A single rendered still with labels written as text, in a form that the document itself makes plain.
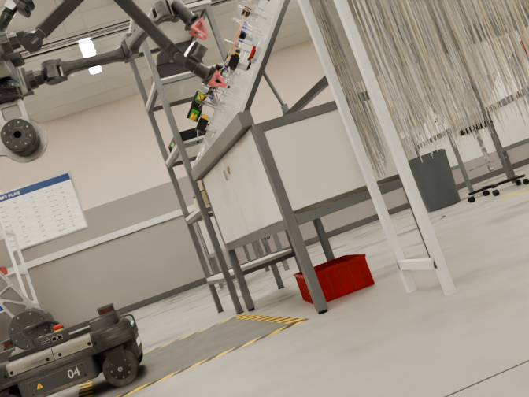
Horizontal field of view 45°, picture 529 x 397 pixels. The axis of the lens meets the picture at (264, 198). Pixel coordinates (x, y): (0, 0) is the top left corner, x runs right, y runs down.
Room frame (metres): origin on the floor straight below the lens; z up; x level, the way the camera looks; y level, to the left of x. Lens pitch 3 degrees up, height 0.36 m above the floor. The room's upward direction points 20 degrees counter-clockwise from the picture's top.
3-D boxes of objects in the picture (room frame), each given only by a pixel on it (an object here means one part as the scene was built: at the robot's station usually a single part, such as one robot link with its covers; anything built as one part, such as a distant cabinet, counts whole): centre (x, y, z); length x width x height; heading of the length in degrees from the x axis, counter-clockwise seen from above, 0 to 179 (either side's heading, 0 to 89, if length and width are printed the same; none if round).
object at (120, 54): (3.01, 0.57, 1.45); 0.45 x 0.14 x 0.10; 107
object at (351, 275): (3.01, -0.17, 0.07); 0.39 x 0.29 x 0.14; 7
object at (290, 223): (3.18, -0.16, 0.40); 1.18 x 0.60 x 0.80; 18
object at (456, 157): (8.66, -2.74, 0.83); 1.18 x 0.72 x 1.65; 9
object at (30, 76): (2.99, 0.84, 1.45); 0.09 x 0.08 x 0.12; 10
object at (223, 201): (3.35, 0.20, 0.60); 0.55 x 0.02 x 0.39; 18
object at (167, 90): (4.03, 0.23, 0.93); 0.60 x 0.50 x 1.85; 18
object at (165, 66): (3.92, 0.25, 1.56); 0.30 x 0.23 x 0.19; 110
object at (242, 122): (3.08, 0.14, 0.83); 1.18 x 0.05 x 0.06; 18
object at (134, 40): (2.87, 0.25, 1.45); 0.43 x 0.06 x 0.11; 37
